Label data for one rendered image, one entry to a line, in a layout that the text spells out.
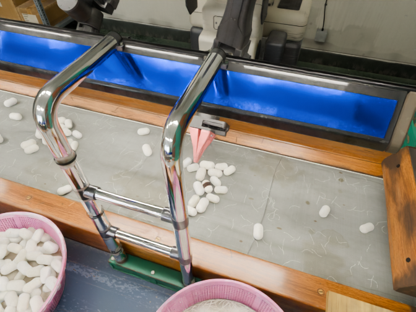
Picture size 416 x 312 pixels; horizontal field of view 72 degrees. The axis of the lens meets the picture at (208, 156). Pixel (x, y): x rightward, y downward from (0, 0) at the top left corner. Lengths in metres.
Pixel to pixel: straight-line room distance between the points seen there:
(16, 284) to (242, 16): 0.66
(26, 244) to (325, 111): 0.61
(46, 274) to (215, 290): 0.32
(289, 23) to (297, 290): 1.09
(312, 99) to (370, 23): 2.28
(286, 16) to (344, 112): 1.03
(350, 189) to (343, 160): 0.08
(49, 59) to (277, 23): 1.06
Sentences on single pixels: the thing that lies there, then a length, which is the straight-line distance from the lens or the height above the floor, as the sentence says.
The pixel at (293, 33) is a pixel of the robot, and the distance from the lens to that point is 1.41.
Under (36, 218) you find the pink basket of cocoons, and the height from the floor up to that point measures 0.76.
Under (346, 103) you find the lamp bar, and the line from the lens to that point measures 0.38.
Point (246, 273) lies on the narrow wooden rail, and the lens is 0.57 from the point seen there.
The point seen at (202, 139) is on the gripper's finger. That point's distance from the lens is 0.62.
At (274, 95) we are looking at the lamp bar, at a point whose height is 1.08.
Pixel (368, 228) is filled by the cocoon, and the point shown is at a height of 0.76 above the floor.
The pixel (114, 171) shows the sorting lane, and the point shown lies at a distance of 0.76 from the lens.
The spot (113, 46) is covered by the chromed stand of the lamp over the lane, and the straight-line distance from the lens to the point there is 0.43.
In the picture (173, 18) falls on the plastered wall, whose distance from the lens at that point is 2.91.
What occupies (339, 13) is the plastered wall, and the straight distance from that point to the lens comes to 2.61.
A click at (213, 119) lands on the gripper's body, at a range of 0.61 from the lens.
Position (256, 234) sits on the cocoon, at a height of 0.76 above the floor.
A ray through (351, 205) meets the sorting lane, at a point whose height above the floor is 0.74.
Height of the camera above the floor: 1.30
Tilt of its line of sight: 48 degrees down
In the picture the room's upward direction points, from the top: straight up
